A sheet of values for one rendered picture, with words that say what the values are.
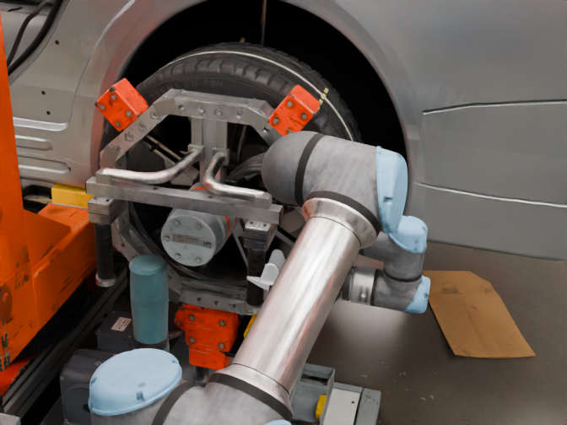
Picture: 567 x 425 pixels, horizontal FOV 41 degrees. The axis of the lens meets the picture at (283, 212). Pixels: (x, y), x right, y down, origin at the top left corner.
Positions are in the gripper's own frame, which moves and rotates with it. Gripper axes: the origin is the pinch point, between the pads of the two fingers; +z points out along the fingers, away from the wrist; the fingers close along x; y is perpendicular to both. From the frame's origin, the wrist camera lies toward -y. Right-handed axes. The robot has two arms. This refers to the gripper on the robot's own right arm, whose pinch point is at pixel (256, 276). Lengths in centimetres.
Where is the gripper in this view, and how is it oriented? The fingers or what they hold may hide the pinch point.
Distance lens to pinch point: 160.3
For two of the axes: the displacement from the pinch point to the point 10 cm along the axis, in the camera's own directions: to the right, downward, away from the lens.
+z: -9.7, -1.5, 1.8
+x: -2.3, 4.3, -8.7
